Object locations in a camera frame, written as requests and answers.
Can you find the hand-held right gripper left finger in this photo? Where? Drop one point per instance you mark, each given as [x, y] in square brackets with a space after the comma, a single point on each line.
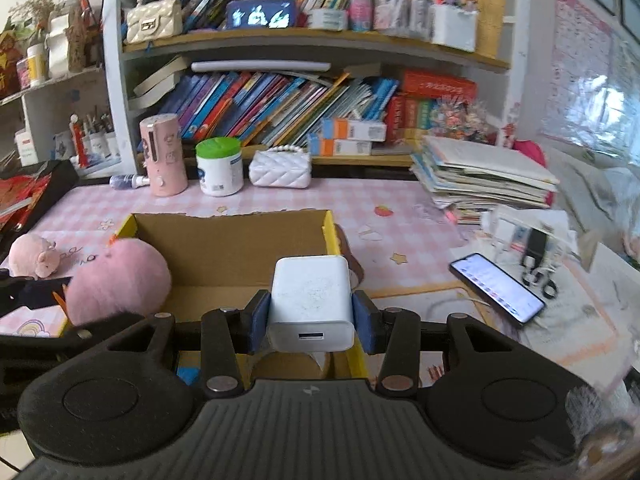
[260, 320]

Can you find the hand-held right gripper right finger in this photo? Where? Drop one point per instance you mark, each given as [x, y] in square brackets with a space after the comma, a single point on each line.
[362, 325]

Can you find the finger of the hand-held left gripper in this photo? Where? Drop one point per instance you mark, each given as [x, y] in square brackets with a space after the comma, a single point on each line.
[82, 332]
[35, 294]

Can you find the white charger block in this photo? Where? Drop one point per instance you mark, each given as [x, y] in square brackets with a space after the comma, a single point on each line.
[310, 295]

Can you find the large pink plush toy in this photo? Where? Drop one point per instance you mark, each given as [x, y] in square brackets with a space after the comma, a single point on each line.
[120, 280]

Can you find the brown cardboard box yellow flaps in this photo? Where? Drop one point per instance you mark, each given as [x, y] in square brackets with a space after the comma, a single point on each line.
[225, 250]

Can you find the small blue object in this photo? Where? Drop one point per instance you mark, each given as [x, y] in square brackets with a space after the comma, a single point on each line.
[188, 376]

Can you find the small pink plush pig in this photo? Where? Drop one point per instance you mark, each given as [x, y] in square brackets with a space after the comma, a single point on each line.
[35, 255]

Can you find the red packets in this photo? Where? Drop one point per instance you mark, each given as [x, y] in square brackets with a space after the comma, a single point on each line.
[20, 195]

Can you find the black tray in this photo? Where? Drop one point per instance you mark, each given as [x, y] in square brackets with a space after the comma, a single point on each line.
[55, 180]

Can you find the black smartphone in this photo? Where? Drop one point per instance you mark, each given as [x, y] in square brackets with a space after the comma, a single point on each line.
[495, 287]

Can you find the small spray bottle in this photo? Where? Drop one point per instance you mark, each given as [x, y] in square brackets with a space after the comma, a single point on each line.
[127, 181]

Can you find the white quilted purse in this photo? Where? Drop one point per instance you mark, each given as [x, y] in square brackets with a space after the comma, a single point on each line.
[280, 169]

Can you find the white jar green lid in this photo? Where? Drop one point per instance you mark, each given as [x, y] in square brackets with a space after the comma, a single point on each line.
[220, 170]

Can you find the cups of paintbrushes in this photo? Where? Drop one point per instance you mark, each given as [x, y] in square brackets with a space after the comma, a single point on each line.
[97, 142]

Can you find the pink cylindrical humidifier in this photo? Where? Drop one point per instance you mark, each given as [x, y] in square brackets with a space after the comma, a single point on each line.
[161, 155]

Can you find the white side shelf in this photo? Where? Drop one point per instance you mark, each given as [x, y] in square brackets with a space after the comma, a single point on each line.
[45, 105]

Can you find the stack of thin booklets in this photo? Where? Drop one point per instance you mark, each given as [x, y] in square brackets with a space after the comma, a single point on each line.
[480, 175]

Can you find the clear plastic packaging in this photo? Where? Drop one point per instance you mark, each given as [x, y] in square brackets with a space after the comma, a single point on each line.
[535, 240]

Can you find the row of colourful books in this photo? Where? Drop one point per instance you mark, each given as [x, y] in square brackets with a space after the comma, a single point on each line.
[260, 105]

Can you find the wooden bookshelf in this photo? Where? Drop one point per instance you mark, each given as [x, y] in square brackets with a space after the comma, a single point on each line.
[115, 85]

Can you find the white jar yellow label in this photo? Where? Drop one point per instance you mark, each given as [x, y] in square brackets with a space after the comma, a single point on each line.
[36, 65]

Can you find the floral patterned packet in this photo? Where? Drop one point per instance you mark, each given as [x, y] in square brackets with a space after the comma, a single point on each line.
[460, 115]

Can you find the white jug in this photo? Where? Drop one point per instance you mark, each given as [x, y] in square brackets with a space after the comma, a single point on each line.
[57, 47]

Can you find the red box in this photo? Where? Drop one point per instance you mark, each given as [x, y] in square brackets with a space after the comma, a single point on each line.
[440, 85]

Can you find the white light bar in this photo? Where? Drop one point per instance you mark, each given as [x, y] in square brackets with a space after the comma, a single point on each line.
[260, 66]

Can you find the dried flowers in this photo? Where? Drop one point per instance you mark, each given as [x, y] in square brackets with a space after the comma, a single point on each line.
[35, 0]

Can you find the cream quilted purse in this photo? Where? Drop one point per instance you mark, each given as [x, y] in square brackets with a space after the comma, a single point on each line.
[152, 17]

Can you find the blue box white figures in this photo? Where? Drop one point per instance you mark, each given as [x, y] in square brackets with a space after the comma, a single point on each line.
[260, 12]

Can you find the small white box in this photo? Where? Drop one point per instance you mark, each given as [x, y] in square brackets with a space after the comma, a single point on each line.
[327, 19]

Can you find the clear pen holder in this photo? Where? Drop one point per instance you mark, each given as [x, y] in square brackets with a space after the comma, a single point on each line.
[402, 17]

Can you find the white pen holder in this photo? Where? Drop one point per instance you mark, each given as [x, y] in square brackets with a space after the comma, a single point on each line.
[452, 27]

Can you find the pink wall poster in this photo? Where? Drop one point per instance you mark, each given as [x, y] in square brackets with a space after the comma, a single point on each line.
[580, 60]

